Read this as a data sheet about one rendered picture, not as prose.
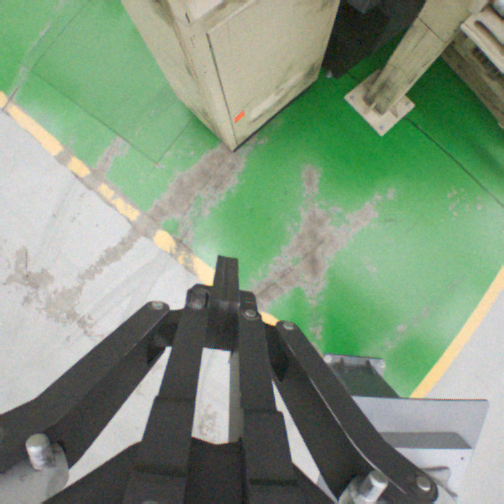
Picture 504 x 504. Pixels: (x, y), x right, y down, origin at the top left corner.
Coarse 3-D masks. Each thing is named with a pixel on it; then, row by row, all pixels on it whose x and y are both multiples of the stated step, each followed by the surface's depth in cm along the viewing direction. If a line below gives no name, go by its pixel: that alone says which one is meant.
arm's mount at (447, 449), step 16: (384, 432) 74; (400, 432) 74; (448, 432) 74; (400, 448) 66; (416, 448) 66; (432, 448) 66; (448, 448) 65; (464, 448) 65; (416, 464) 66; (432, 464) 65; (448, 464) 65; (464, 464) 64; (448, 480) 64
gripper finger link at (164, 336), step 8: (208, 288) 18; (176, 312) 14; (168, 320) 13; (176, 320) 14; (160, 328) 13; (168, 328) 13; (176, 328) 14; (152, 336) 13; (160, 336) 13; (168, 336) 14; (152, 344) 13; (160, 344) 14; (168, 344) 14
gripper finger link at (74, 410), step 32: (128, 320) 12; (160, 320) 13; (96, 352) 10; (128, 352) 10; (160, 352) 13; (64, 384) 8; (96, 384) 8; (128, 384) 11; (0, 416) 6; (32, 416) 6; (64, 416) 7; (96, 416) 8; (0, 448) 5; (64, 448) 7
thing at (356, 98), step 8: (376, 72) 136; (368, 80) 137; (360, 88) 137; (352, 96) 135; (360, 96) 137; (352, 104) 137; (360, 104) 137; (368, 104) 136; (400, 104) 136; (408, 104) 134; (360, 112) 137; (368, 112) 137; (376, 112) 136; (400, 112) 136; (368, 120) 137; (376, 120) 137; (384, 120) 136; (392, 120) 136; (376, 128) 137; (384, 128) 136
